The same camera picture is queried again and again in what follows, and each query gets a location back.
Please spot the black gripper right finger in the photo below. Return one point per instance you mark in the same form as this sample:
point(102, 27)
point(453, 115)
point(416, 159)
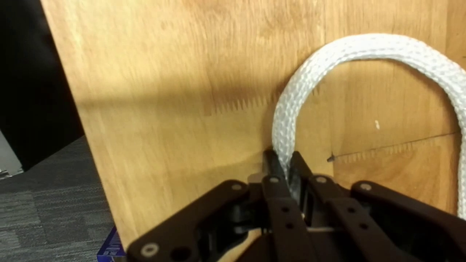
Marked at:
point(388, 228)

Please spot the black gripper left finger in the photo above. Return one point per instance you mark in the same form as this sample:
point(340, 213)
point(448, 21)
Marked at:
point(219, 228)

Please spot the small blue box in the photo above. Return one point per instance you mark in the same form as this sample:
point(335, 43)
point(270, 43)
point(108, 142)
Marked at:
point(113, 248)

